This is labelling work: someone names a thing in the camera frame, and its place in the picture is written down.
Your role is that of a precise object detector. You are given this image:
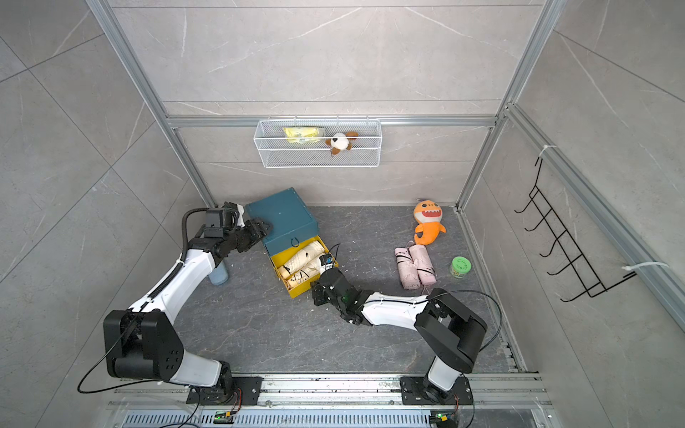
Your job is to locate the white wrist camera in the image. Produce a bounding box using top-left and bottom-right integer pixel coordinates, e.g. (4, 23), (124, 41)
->
(221, 202), (244, 230)
(319, 253), (335, 274)

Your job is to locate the pink folded umbrella right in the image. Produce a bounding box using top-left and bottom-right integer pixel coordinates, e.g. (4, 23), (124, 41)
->
(409, 244), (437, 290)

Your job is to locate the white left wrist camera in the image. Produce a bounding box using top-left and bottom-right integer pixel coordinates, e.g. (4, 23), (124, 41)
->
(221, 202), (244, 230)

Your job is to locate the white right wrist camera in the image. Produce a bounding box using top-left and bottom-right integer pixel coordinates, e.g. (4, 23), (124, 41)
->
(319, 253), (335, 274)

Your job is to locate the teal drawer cabinet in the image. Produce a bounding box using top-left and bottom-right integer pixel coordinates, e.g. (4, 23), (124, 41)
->
(245, 187), (319, 256)

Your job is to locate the green lidded round tin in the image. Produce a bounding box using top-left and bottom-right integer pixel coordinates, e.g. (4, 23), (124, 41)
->
(451, 256), (472, 278)

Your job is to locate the beige umbrella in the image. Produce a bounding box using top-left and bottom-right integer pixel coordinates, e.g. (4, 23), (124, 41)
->
(287, 264), (320, 290)
(278, 241), (326, 279)

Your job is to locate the white wire wall basket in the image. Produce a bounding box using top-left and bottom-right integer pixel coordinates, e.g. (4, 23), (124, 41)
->
(253, 117), (383, 169)

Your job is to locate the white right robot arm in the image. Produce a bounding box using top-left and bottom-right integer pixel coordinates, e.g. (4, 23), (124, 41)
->
(312, 267), (488, 402)

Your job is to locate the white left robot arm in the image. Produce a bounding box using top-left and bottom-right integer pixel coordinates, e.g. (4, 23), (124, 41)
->
(103, 203), (272, 395)

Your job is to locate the pink folded umbrella left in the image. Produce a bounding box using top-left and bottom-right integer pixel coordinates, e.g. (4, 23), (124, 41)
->
(394, 248), (421, 290)

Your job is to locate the orange shark plush toy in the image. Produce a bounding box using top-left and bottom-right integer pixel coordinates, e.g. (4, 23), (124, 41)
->
(413, 200), (447, 245)

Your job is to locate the brown white plush dog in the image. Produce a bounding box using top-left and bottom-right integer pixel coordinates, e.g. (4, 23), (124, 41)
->
(326, 132), (359, 156)

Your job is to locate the pink folded umbrella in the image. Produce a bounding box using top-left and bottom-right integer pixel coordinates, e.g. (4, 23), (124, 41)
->
(409, 244), (437, 290)
(394, 248), (421, 290)

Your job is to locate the blue grey cylinder case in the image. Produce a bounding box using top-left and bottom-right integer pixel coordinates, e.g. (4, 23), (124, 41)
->
(208, 261), (228, 286)

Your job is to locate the black wire wall hook rack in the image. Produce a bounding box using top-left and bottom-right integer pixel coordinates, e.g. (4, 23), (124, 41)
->
(514, 158), (637, 303)

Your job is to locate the yellow item in basket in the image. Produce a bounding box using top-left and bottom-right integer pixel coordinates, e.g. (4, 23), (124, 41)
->
(283, 127), (326, 144)

